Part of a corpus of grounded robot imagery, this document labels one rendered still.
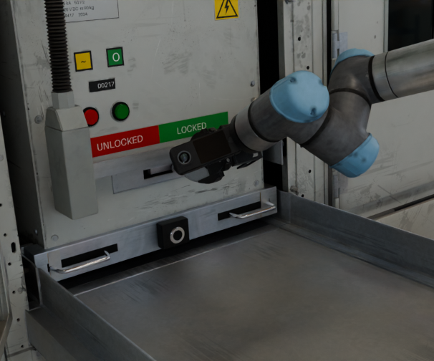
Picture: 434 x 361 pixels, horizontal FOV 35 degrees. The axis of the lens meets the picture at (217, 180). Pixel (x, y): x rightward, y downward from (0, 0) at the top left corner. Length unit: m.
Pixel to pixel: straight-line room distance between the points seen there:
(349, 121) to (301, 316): 0.31
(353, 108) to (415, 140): 0.63
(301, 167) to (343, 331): 0.49
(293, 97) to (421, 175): 0.80
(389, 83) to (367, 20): 0.43
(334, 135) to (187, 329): 0.37
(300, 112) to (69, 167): 0.36
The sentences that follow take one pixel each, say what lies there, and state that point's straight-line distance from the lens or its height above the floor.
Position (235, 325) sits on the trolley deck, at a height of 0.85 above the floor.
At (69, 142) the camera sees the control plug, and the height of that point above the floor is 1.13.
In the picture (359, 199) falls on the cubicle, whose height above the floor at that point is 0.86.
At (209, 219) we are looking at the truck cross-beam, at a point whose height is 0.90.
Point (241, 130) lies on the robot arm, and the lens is 1.06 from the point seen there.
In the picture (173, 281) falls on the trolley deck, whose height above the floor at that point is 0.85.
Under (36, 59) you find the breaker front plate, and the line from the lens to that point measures 1.15.
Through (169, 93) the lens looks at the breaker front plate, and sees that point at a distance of 1.27.
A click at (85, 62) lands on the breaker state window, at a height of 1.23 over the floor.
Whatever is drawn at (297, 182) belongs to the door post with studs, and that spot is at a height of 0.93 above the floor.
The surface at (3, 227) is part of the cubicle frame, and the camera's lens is 1.13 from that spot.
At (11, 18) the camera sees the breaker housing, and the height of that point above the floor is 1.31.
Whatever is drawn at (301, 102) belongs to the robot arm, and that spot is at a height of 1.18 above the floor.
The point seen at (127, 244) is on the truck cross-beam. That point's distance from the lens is 1.28.
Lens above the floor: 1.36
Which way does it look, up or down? 17 degrees down
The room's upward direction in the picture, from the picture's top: 3 degrees counter-clockwise
